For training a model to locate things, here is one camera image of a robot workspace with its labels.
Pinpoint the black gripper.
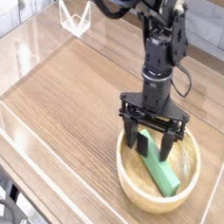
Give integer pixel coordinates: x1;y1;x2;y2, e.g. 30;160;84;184
120;75;190;161

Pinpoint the green stick with black end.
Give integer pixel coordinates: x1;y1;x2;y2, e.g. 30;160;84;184
137;129;180;197

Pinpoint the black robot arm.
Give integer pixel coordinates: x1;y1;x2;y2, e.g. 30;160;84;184
94;0;190;161

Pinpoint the wooden bowl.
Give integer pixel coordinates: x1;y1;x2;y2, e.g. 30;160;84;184
116;127;201;214

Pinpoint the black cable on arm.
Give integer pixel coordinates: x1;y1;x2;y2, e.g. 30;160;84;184
168;61;195;99

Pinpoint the clear acrylic corner bracket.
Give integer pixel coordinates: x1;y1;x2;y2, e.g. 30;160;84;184
59;0;92;38

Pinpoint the black table leg bracket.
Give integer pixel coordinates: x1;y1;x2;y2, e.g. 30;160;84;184
4;183;34;224

